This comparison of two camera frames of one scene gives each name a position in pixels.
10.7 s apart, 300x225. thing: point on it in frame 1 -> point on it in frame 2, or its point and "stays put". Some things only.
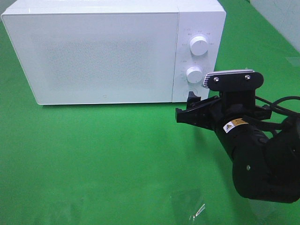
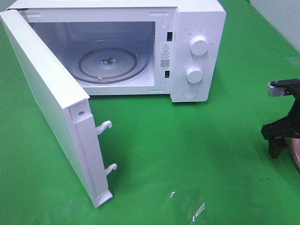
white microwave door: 78,58 -> 66,103
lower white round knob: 194,74 stays put
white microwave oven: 116,51 stays put
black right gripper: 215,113 -> 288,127
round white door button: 186,92 stays put
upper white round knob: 198,45 stays put
